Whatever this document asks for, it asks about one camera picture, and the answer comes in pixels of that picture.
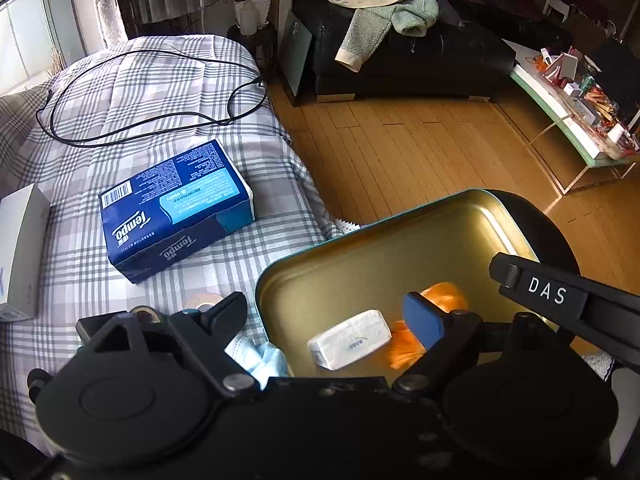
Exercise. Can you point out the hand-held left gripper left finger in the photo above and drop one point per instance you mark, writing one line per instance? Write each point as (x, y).
(227, 310)

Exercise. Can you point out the window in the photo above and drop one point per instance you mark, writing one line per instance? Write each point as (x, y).
(22, 35)

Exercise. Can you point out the small dark tape roll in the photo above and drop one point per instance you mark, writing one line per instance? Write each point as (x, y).
(145, 314)

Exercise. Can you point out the potted plant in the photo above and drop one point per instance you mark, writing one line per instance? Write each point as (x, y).
(252, 12)

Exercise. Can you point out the orange wrapper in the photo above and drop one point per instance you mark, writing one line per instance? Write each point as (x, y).
(447, 297)

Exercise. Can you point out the white cardboard box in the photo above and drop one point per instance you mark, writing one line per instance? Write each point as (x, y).
(22, 250)

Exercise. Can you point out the green knit sweater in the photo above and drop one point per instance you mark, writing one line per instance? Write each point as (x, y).
(370, 25)

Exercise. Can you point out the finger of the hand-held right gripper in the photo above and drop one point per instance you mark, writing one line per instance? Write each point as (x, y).
(545, 290)

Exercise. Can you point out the glass coffee table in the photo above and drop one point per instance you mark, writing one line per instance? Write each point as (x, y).
(545, 105)

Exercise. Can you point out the black leather sofa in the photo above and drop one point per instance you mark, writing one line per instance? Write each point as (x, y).
(440, 55)

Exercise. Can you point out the black round stool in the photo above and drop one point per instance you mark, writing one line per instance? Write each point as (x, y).
(545, 230)

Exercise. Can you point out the white lace curtain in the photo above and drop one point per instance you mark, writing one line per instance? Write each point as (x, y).
(107, 5)

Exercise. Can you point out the dark plant stand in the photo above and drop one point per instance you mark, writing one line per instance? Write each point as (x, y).
(255, 47)

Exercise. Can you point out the grey plaid bed sheet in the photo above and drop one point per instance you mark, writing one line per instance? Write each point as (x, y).
(165, 90)

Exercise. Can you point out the white lace cloth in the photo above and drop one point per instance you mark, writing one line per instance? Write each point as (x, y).
(345, 226)

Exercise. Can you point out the gold metal tin tray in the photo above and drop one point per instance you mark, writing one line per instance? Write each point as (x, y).
(350, 270)

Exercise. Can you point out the blue tissue pack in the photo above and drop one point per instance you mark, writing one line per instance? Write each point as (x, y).
(175, 195)

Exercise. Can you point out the light blue face mask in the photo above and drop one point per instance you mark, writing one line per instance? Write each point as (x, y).
(257, 360)

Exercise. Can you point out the dark flat panel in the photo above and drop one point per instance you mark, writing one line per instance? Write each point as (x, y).
(295, 55)

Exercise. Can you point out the beige tape roll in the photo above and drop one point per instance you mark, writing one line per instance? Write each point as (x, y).
(197, 300)

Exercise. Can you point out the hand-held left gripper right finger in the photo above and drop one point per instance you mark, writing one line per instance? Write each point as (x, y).
(422, 317)

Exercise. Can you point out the white tissue packet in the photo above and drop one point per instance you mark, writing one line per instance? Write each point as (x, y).
(350, 340)

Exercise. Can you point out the pile of small packages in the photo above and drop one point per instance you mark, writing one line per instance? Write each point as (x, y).
(590, 95)

